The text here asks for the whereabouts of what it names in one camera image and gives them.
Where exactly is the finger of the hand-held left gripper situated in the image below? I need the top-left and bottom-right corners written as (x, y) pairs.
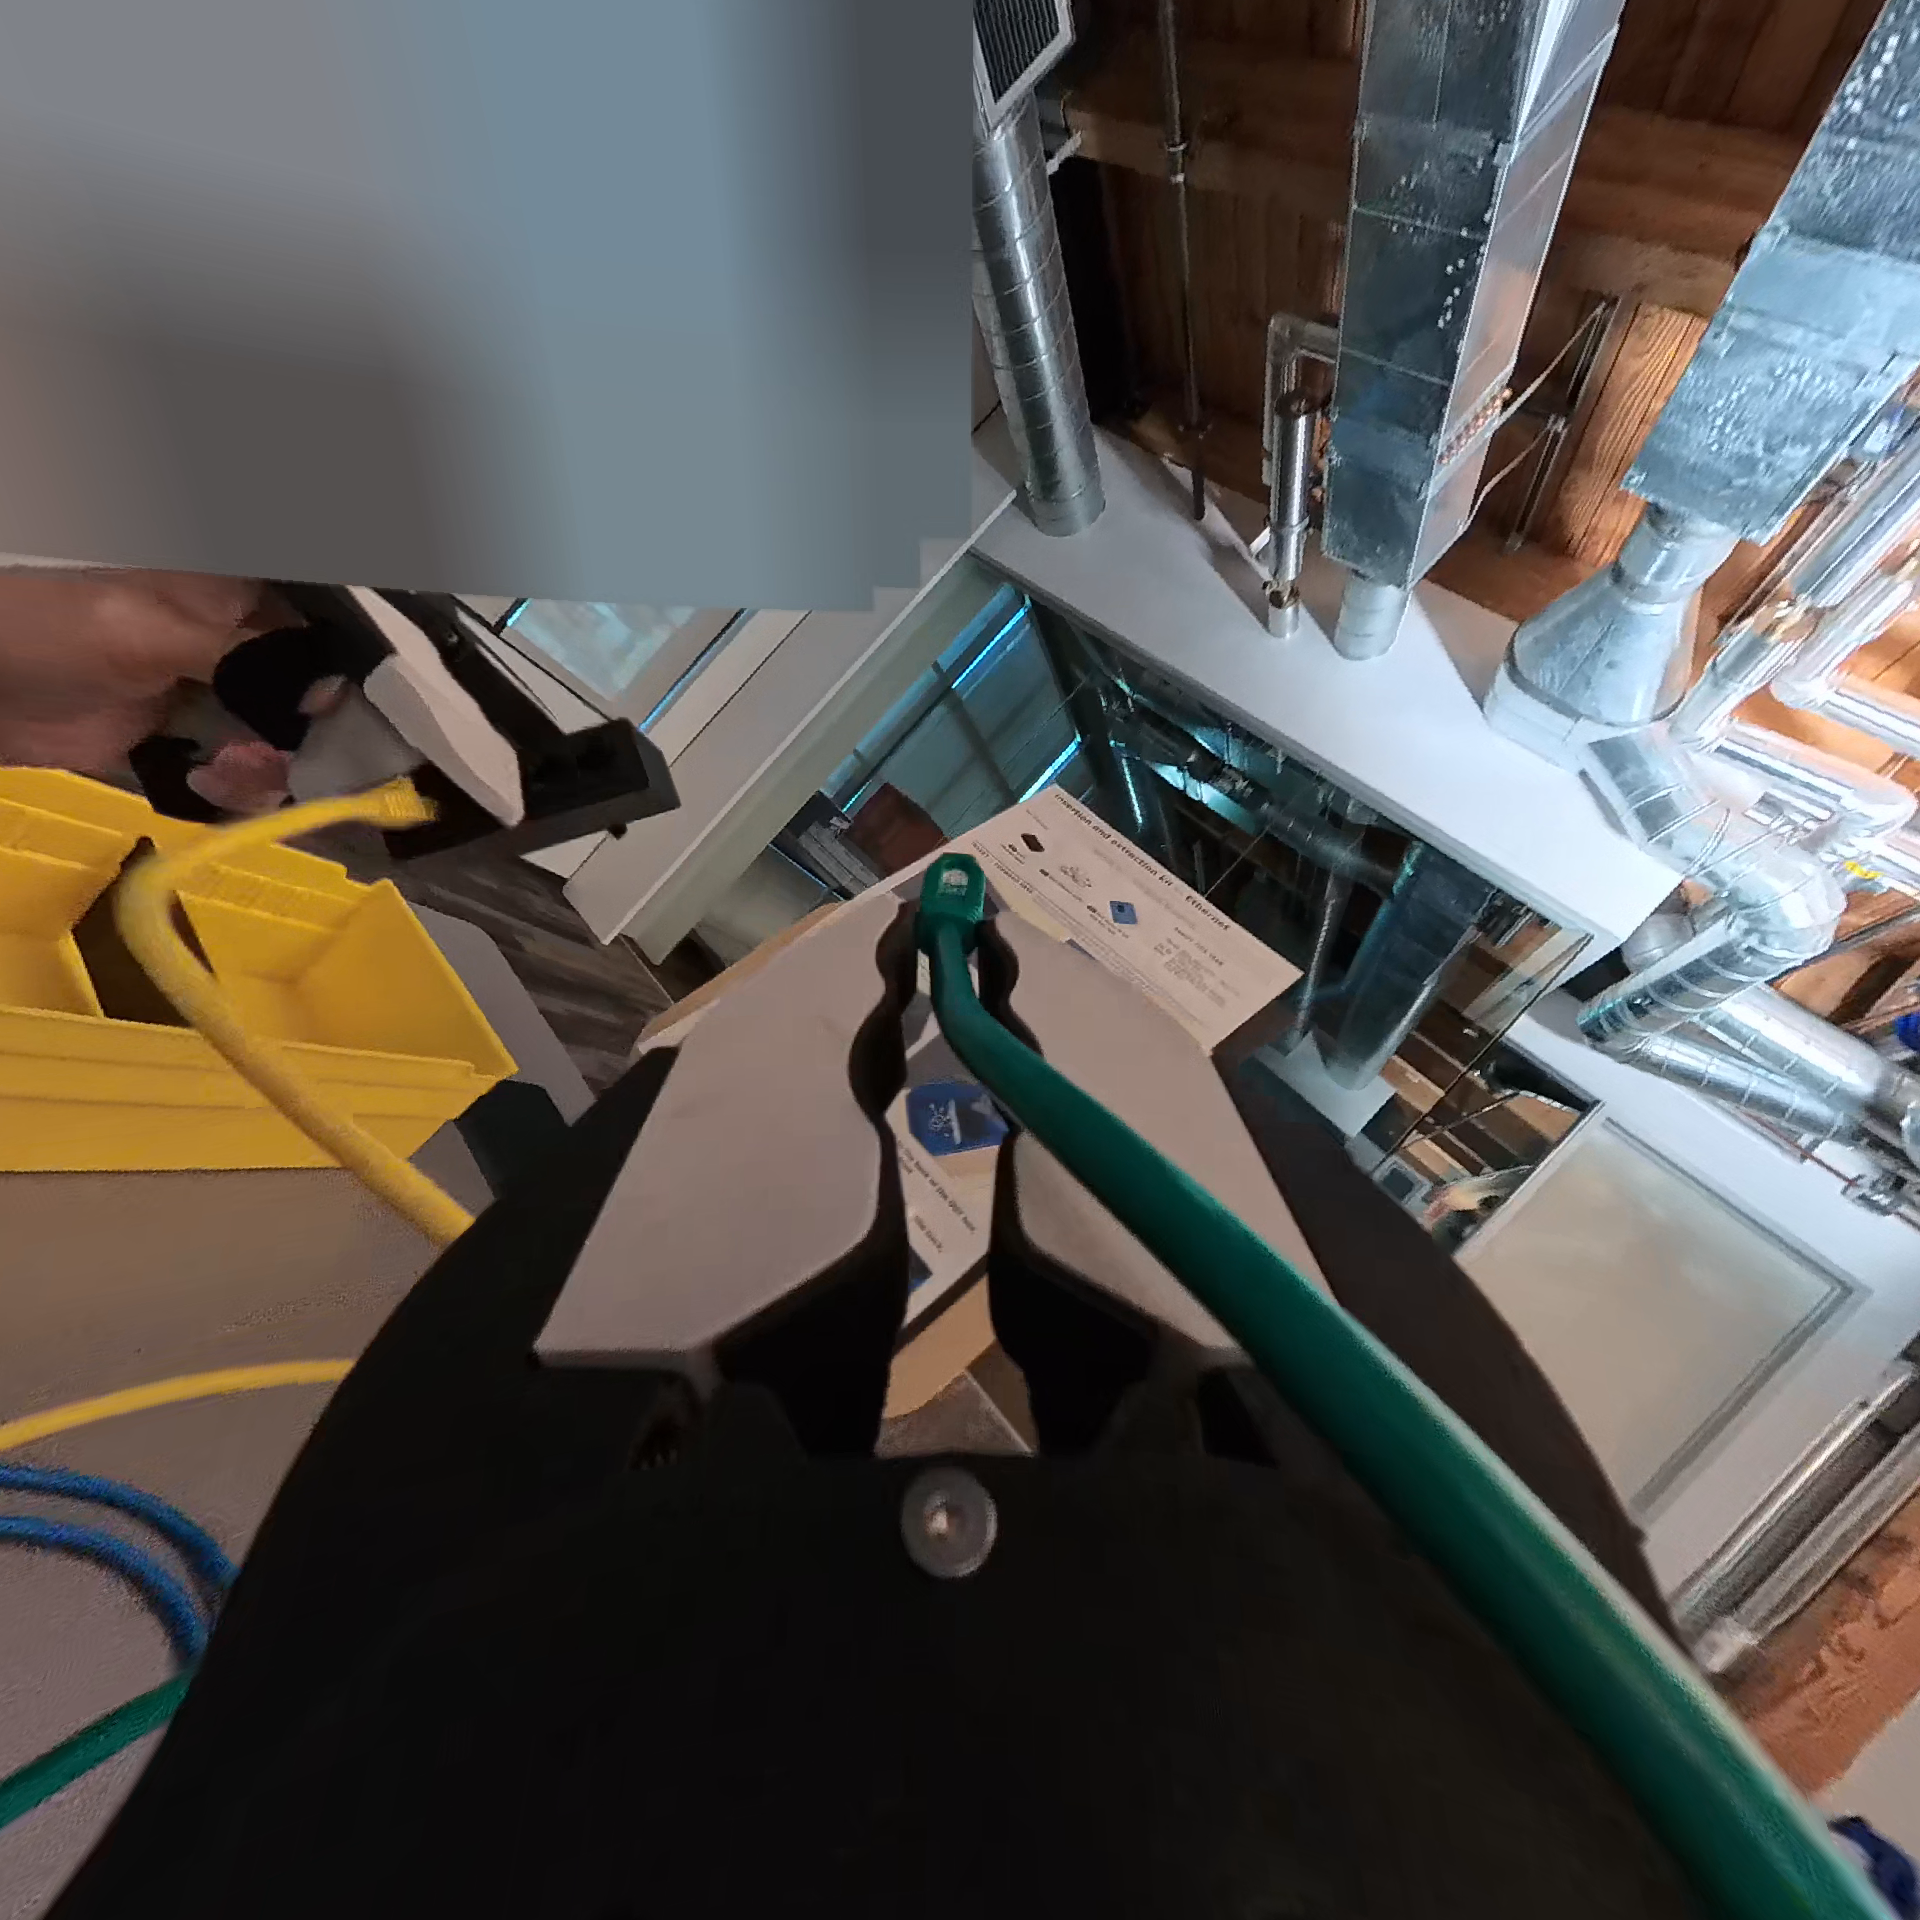
top-left (363, 644), bottom-right (531, 830)

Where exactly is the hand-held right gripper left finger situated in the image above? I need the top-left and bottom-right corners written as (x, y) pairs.
top-left (535, 897), bottom-right (923, 1365)

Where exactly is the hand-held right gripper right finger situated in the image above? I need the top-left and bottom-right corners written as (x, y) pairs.
top-left (983, 913), bottom-right (1328, 1361)

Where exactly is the black network switch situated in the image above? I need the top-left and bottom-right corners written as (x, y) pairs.
top-left (394, 717), bottom-right (682, 859)

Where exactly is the yellow ethernet cable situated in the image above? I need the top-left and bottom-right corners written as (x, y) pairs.
top-left (0, 780), bottom-right (482, 1453)

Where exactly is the green ethernet cable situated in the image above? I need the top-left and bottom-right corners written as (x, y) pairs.
top-left (0, 853), bottom-right (1899, 1920)

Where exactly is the blue ethernet cable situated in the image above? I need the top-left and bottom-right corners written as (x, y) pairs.
top-left (0, 1464), bottom-right (242, 1670)

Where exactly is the person's left hand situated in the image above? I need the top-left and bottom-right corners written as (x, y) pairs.
top-left (0, 576), bottom-right (310, 824)

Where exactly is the yellow plastic bin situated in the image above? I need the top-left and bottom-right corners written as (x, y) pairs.
top-left (0, 765), bottom-right (521, 1174)

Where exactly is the white door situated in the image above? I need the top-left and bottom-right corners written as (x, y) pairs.
top-left (1463, 1117), bottom-right (1870, 1518)

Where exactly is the silver insulated pipe bundle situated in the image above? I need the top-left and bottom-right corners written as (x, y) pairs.
top-left (1576, 704), bottom-right (1920, 1187)

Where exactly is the silver vertical pipe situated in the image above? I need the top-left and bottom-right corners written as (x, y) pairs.
top-left (1257, 312), bottom-right (1339, 640)

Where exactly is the spiral round metal duct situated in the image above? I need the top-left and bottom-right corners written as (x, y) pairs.
top-left (972, 90), bottom-right (1107, 534)

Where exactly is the rectangular metal duct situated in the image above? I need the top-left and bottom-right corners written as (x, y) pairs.
top-left (1320, 0), bottom-right (1630, 664)

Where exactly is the wall air vent grille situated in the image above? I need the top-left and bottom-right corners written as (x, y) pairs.
top-left (972, 0), bottom-right (1076, 115)

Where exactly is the large insulated metal duct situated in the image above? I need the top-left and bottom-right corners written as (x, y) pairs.
top-left (1486, 0), bottom-right (1920, 782)

